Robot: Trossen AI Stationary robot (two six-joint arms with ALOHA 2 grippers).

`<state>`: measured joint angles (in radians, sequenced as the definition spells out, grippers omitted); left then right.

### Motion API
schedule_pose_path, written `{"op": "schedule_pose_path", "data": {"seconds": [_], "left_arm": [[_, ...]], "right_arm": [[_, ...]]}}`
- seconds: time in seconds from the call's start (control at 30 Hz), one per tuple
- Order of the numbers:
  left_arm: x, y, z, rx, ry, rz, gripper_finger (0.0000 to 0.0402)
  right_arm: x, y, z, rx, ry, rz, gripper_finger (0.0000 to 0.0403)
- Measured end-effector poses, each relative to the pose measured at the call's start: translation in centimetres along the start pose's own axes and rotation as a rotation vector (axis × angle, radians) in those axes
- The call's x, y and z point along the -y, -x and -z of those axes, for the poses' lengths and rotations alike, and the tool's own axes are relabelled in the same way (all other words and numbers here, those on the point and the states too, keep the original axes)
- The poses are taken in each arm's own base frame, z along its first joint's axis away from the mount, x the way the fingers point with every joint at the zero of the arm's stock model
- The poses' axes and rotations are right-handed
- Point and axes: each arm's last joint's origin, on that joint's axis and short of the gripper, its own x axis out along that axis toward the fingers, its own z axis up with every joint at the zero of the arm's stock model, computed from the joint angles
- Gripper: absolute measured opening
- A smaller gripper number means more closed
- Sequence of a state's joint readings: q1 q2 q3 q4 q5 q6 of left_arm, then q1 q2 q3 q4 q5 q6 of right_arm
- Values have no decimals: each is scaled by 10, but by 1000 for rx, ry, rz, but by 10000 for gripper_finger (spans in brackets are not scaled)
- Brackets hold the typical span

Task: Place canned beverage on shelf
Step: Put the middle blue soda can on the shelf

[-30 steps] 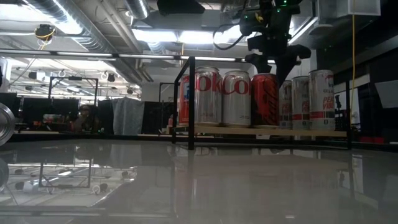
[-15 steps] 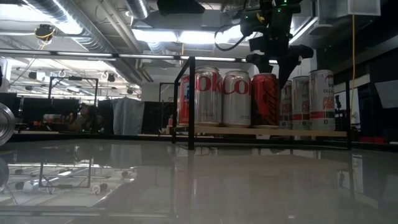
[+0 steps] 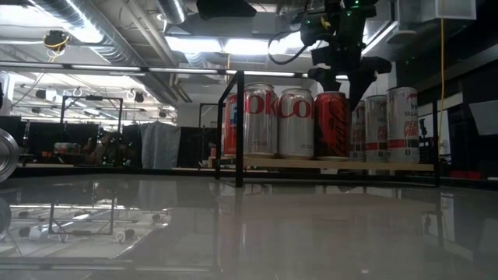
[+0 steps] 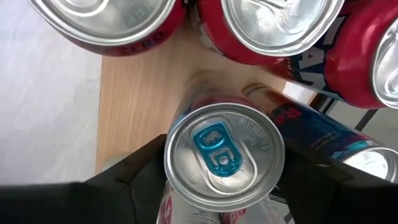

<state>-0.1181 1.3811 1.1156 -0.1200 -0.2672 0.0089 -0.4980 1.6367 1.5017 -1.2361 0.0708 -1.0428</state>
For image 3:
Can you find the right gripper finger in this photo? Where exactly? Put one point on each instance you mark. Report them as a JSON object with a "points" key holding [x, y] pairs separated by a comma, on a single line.
{"points": [[325, 78], [363, 78]]}

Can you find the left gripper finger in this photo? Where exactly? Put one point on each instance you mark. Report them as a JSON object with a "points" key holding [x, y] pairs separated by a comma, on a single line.
{"points": [[225, 8]]}

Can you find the silver Diet Coke can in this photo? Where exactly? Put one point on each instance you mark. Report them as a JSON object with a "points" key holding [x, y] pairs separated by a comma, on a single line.
{"points": [[260, 120], [295, 122]]}

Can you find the white Celsius can black lid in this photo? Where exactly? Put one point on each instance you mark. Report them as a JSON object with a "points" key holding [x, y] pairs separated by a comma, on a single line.
{"points": [[358, 136], [400, 128], [375, 132]]}

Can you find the Fanta soda can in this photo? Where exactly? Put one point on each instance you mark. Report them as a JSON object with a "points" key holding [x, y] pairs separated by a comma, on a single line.
{"points": [[230, 124]]}

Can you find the dark red soda can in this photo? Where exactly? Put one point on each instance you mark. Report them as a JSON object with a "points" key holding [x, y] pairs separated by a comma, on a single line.
{"points": [[8, 155]]}

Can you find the long fluorescent light bar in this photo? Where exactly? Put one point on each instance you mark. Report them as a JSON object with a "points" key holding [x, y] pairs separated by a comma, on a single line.
{"points": [[186, 70]]}

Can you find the black mesh cart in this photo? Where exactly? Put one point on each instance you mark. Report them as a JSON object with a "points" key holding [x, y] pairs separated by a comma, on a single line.
{"points": [[426, 153]]}

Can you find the white ventilation unit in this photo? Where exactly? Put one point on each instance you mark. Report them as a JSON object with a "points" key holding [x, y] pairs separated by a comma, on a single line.
{"points": [[451, 9]]}

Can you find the grey tilted panel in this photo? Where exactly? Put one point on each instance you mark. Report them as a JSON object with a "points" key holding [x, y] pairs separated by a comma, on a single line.
{"points": [[486, 116]]}

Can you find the grey hanging cloth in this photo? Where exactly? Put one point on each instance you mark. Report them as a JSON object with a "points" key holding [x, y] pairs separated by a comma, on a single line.
{"points": [[159, 144]]}

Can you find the person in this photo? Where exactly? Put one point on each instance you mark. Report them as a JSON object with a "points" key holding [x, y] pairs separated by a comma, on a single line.
{"points": [[105, 149]]}

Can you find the colourful wrapped package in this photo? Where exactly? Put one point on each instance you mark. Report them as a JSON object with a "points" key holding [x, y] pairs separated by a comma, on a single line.
{"points": [[67, 148]]}

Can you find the black partition screen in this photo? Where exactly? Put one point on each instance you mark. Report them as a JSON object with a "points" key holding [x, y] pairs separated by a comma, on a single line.
{"points": [[43, 136]]}

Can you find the grey rectangular air duct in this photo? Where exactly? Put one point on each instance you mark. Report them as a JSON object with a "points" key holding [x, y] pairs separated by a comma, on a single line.
{"points": [[383, 35]]}

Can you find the wooden shelf black metal frame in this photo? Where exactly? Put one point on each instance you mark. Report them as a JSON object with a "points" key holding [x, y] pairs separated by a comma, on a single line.
{"points": [[350, 165]]}

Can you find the silver spiral air duct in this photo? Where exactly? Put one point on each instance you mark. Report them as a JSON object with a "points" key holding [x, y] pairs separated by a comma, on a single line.
{"points": [[109, 43]]}

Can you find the black rectangular frame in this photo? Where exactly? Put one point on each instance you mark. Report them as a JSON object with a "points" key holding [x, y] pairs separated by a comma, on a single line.
{"points": [[210, 135]]}

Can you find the black metal rack frame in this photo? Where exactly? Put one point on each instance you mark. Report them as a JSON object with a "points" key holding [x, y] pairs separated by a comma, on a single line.
{"points": [[93, 98]]}

